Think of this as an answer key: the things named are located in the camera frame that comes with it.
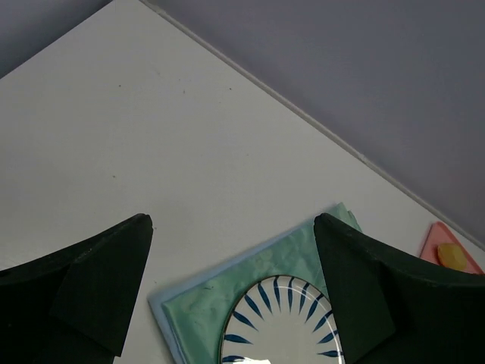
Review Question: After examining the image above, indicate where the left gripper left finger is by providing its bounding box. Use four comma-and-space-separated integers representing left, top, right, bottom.
1, 214, 152, 363

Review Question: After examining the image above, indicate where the green cloth mat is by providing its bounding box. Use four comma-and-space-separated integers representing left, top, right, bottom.
146, 202, 363, 364

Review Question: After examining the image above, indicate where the round bun back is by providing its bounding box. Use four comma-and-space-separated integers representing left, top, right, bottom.
436, 243, 467, 271

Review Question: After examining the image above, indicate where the white blue striped plate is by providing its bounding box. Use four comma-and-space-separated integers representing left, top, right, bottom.
219, 275, 345, 364

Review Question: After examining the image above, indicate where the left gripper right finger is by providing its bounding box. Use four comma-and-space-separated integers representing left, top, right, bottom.
314, 213, 484, 363

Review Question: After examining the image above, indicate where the pink tray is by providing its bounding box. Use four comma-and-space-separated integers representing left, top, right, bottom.
420, 221, 484, 275

